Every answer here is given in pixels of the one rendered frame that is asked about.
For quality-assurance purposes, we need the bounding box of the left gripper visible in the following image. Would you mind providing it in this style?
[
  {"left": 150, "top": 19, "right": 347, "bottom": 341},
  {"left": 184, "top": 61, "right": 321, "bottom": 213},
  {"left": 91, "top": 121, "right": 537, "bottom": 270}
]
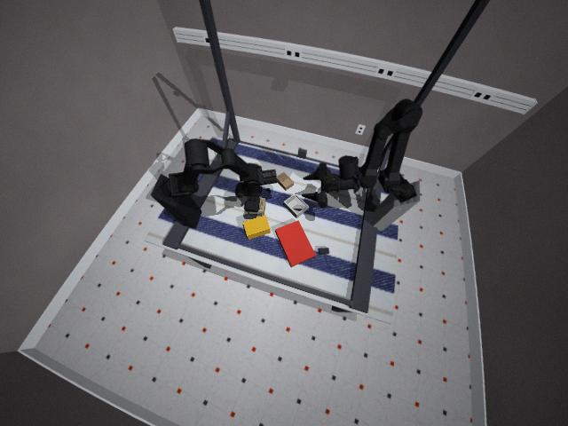
[{"left": 302, "top": 162, "right": 342, "bottom": 209}]

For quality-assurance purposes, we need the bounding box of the red flat rectangular slab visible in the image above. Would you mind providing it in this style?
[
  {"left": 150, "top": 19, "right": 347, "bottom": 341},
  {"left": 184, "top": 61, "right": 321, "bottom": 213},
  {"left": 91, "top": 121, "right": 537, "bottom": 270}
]
[{"left": 275, "top": 221, "right": 316, "bottom": 267}]

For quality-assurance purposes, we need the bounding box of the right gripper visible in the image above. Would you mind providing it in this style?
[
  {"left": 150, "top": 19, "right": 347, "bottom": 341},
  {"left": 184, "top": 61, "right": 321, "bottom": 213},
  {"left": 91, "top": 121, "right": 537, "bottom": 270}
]
[{"left": 244, "top": 185, "right": 263, "bottom": 212}]

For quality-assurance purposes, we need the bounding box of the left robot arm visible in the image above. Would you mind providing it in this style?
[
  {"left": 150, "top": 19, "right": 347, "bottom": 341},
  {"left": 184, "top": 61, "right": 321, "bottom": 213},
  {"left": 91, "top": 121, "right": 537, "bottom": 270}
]
[{"left": 319, "top": 99, "right": 422, "bottom": 203}]

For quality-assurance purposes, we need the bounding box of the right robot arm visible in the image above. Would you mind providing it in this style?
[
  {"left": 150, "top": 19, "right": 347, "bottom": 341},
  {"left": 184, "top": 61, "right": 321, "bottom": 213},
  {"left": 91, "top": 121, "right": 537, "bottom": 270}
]
[{"left": 156, "top": 138, "right": 277, "bottom": 201}]

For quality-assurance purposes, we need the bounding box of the yellow block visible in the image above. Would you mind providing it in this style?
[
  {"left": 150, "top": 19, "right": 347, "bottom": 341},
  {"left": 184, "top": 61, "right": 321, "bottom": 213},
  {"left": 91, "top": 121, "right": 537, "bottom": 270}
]
[{"left": 243, "top": 215, "right": 271, "bottom": 240}]

